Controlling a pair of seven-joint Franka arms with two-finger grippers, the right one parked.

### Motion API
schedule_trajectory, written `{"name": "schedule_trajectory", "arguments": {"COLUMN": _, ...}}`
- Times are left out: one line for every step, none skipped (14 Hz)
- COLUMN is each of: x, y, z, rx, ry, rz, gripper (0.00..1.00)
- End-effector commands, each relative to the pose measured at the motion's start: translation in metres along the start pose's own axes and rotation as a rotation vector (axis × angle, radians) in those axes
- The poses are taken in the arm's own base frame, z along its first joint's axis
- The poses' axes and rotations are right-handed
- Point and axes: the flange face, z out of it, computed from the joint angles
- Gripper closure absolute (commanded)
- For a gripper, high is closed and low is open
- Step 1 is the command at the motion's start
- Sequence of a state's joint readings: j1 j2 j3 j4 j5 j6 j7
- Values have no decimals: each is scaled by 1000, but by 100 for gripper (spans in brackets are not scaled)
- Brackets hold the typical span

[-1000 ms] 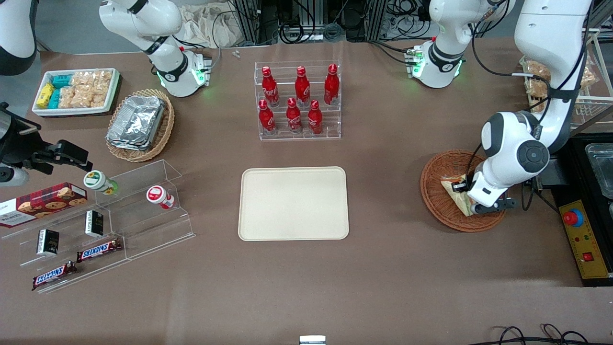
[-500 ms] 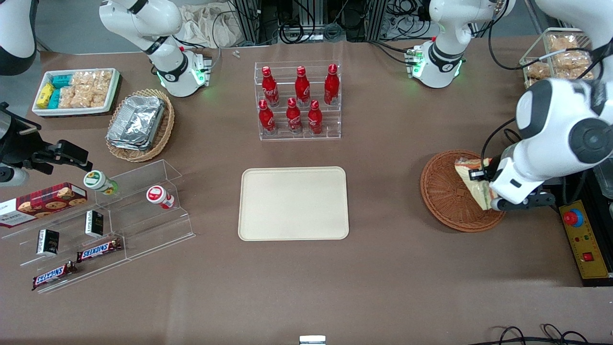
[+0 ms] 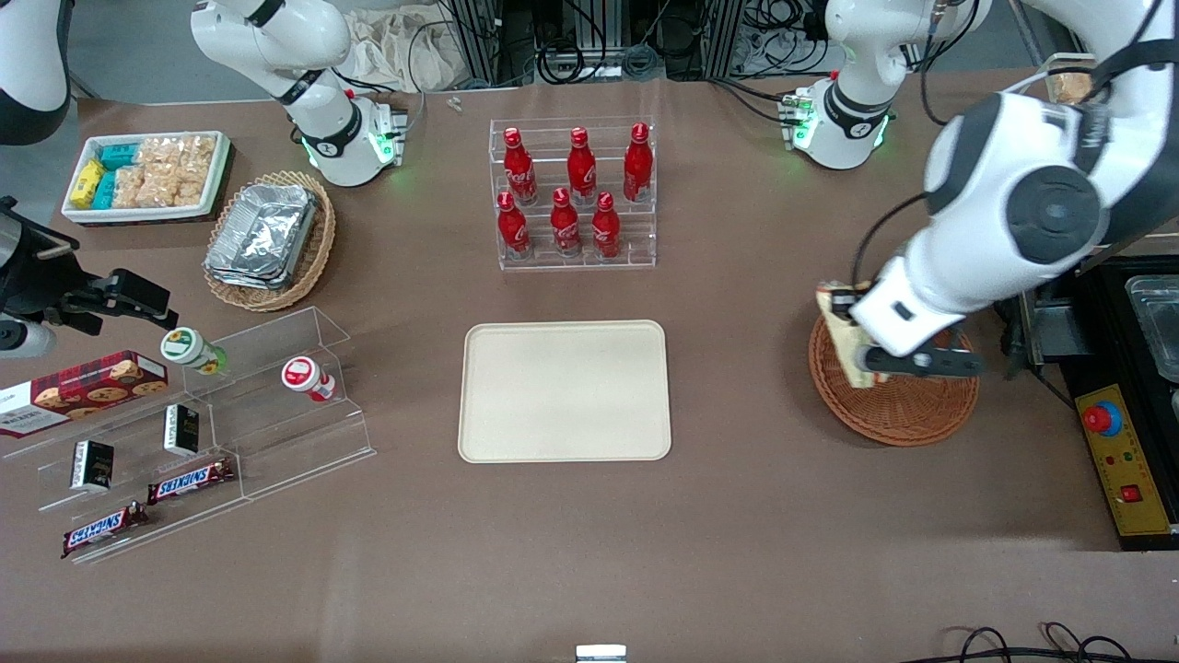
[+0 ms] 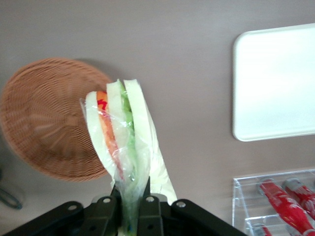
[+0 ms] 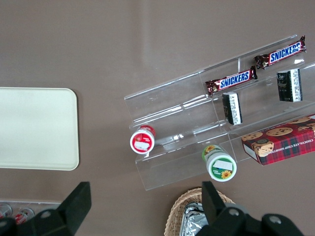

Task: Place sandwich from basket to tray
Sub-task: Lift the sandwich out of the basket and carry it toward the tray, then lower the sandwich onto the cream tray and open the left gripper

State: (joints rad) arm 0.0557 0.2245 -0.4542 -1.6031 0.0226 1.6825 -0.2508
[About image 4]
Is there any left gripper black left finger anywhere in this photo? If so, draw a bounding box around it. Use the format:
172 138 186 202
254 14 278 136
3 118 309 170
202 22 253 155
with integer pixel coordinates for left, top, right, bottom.
85 186 123 236

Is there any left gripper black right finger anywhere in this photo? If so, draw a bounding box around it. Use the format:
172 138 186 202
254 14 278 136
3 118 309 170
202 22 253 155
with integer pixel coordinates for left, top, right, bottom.
137 176 171 236

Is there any triangle sandwich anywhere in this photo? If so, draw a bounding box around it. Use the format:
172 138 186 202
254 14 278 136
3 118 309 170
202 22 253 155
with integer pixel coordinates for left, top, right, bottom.
80 78 178 236

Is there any round brown wicker basket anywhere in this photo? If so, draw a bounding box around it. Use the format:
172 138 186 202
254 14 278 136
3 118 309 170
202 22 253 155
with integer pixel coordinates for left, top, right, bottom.
0 57 117 182

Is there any cream plastic tray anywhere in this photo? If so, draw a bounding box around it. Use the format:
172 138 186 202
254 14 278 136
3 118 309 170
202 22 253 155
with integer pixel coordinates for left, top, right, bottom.
232 23 315 143

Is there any clear acrylic bottle rack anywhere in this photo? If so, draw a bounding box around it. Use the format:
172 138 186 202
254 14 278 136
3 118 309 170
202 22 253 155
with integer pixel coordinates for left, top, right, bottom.
232 169 315 236

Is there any red cola bottle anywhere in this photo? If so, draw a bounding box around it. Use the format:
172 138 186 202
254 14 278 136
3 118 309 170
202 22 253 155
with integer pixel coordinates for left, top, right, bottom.
250 223 273 236
257 178 315 236
283 177 315 223

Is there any dark teal cable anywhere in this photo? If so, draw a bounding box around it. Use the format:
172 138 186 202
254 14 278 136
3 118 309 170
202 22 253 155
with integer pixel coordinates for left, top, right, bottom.
0 169 23 210

